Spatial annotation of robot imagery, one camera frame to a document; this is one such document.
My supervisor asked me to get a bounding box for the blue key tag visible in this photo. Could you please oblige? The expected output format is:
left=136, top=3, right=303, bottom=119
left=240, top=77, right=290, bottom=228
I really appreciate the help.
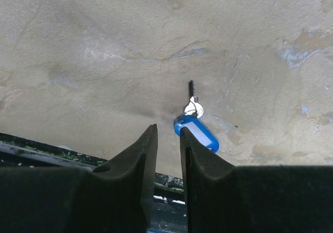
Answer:
left=174, top=115, right=220, bottom=153

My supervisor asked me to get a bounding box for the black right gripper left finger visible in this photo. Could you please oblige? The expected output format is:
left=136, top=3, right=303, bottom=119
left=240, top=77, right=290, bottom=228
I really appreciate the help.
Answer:
left=1, top=124, right=158, bottom=232

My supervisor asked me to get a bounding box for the small silver key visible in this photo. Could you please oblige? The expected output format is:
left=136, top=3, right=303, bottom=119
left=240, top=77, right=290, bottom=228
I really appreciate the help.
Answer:
left=184, top=80, right=204, bottom=119

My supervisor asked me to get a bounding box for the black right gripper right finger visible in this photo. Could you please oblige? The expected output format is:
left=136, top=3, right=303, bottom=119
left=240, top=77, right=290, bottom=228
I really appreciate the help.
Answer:
left=180, top=128, right=332, bottom=232

